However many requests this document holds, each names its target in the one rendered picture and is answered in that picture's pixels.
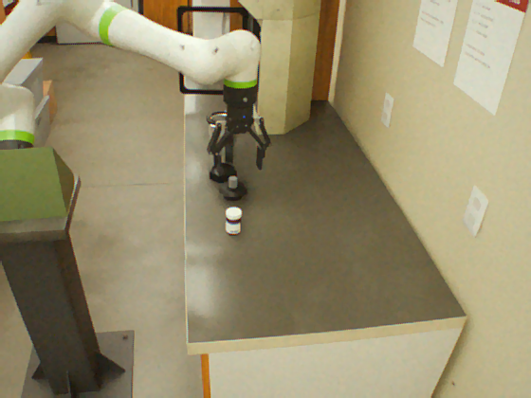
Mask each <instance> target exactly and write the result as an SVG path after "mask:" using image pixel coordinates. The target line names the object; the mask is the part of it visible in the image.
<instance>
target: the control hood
mask: <svg viewBox="0 0 531 398"><path fill-rule="evenodd" d="M238 2H239V3H240V4H242V5H243V6H244V7H245V9H246V10H247V11H249V12H250V13H251V14H252V15H253V17H254V19H263V8H264V0H238Z"/></svg>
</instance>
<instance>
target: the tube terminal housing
mask: <svg viewBox="0 0 531 398"><path fill-rule="evenodd" d="M320 3H321V0H264V8H263V19H256V20H257V22H258V24H259V26H260V28H261V49H262V54H261V59H260V65H261V68H260V81H259V92H257V93H258V114H257V113H256V110H255V107H254V104H253V117H254V118H256V117H258V116H259V115H260V116H262V118H263V119H264V121H265V128H266V131H267V133H268V134H269V135H283V134H285V133H286V132H288V131H290V130H292V129H293V128H295V127H297V126H300V125H302V124H304V123H305V122H306V121H308V120H309V119H310V110H311V101H312V93H313V90H312V84H313V77H314V67H315V60H316V52H317V42H318V35H319V30H318V27H319V19H320Z"/></svg>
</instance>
